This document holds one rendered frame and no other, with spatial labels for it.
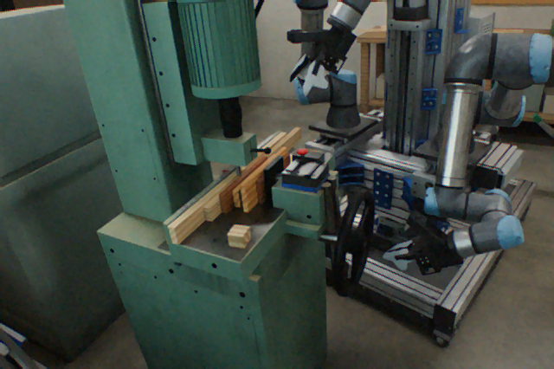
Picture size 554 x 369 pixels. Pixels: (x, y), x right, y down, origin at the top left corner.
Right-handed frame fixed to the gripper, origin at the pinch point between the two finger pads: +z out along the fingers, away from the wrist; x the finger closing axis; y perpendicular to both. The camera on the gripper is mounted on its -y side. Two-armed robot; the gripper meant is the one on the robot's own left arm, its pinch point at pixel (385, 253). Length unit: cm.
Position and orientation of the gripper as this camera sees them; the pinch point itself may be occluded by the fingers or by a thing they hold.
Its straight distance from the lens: 120.3
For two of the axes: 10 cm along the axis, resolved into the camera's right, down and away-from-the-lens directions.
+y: 5.2, 8.3, 2.1
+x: 4.5, -4.7, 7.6
